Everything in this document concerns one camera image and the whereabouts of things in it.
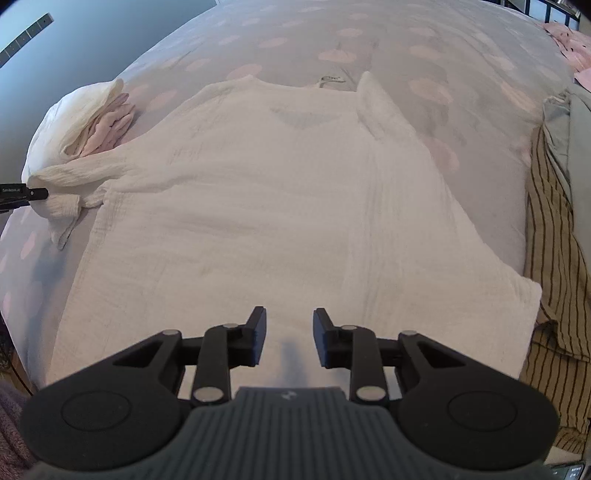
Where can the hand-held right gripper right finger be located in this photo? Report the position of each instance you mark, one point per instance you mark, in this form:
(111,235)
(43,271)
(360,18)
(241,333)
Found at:
(321,344)

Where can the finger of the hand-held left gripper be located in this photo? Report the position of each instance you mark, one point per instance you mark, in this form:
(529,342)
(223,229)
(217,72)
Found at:
(23,193)

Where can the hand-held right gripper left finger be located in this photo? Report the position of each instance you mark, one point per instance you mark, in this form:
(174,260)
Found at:
(258,341)

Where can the white muslin shirt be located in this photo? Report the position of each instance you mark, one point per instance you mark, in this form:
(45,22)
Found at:
(277,207)

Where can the pink clothes pile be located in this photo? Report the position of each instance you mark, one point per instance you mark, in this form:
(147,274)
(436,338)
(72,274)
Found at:
(570,46)

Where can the folded white cloth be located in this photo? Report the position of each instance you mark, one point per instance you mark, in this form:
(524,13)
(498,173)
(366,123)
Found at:
(69,120)

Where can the purple knit cloth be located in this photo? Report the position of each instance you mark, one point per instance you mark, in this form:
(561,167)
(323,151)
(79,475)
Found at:
(14,424)

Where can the brown striped garment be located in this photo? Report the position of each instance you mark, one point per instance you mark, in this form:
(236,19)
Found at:
(549,258)

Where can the dark electronic device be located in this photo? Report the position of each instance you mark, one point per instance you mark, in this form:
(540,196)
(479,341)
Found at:
(568,471)

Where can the grey pink-dotted bed cover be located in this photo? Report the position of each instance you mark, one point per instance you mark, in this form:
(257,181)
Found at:
(415,46)

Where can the grey garment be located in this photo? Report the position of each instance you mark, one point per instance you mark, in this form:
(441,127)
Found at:
(581,161)

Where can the dark wall switch panel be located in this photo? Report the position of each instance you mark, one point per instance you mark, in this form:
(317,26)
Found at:
(25,40)

